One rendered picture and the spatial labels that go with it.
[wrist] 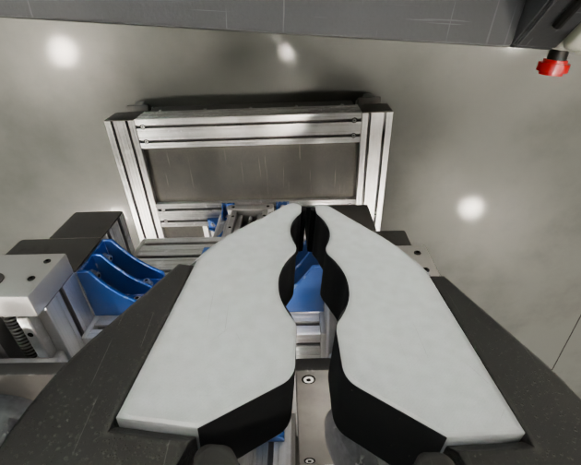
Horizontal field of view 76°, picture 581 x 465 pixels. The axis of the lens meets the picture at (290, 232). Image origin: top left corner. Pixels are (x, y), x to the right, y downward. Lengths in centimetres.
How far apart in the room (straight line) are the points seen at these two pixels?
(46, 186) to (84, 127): 32
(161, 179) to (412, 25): 103
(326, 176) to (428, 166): 45
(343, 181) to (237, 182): 35
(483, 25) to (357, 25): 11
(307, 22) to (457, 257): 152
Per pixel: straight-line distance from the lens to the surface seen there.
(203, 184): 127
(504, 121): 156
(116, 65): 146
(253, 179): 123
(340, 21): 38
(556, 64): 61
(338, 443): 52
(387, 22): 38
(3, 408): 62
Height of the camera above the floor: 132
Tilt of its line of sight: 58 degrees down
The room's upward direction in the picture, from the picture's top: 179 degrees counter-clockwise
